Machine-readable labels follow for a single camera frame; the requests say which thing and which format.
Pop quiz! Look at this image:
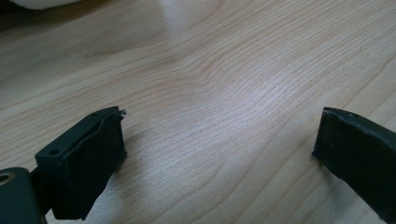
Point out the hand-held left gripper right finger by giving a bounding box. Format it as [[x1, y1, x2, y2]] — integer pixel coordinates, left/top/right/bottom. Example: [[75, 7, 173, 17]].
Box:
[[312, 106, 396, 224]]

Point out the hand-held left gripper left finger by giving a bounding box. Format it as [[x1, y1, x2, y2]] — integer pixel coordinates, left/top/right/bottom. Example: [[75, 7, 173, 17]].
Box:
[[35, 105, 128, 221]]

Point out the panda plush toy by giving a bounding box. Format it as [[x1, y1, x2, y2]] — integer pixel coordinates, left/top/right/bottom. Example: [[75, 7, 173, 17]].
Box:
[[8, 0, 82, 10]]

